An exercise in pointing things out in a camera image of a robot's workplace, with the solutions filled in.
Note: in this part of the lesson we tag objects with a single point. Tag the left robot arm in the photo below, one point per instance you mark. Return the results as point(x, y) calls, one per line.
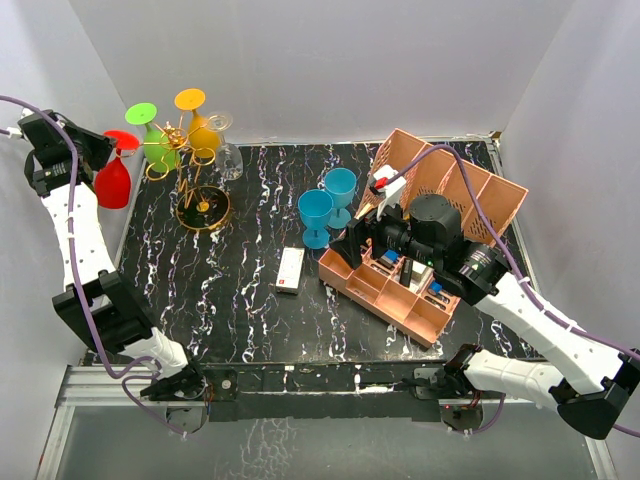
point(97, 303)

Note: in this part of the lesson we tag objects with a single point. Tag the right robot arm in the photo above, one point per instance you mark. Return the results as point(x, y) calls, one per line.
point(586, 382)

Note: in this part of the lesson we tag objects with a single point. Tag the yellow spiral notebook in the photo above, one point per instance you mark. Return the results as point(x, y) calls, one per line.
point(369, 201)

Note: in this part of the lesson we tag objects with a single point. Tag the orange wine glass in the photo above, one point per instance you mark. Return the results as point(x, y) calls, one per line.
point(202, 138)

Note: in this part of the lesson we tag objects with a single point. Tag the gold wire glass rack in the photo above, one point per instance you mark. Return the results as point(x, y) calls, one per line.
point(199, 206)

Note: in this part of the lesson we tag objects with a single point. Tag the blue wine glass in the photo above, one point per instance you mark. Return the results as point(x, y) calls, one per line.
point(315, 209)
point(340, 184)

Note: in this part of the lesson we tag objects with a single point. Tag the clear wine glass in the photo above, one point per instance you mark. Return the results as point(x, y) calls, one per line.
point(228, 161)

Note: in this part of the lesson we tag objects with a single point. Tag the red wine glass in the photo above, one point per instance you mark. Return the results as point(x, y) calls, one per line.
point(113, 183)

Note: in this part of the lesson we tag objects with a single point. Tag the white small box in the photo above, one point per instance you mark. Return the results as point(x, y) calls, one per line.
point(290, 269)

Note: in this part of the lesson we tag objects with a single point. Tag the black front base bar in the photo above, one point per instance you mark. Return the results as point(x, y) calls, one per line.
point(413, 389)

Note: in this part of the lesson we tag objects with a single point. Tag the blue small item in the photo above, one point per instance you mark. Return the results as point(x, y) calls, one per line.
point(389, 259)

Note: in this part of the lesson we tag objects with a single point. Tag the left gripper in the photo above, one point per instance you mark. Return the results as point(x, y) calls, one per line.
point(103, 149)

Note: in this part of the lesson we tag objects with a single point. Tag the pink desk organizer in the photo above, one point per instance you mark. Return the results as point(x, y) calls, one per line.
point(487, 204)

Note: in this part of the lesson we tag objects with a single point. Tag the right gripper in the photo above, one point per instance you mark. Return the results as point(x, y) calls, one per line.
point(359, 231)

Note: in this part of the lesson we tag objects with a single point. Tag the green wine glass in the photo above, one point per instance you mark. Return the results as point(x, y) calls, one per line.
point(161, 157)

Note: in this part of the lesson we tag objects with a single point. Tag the white card box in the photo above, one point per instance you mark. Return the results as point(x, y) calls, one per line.
point(419, 276)

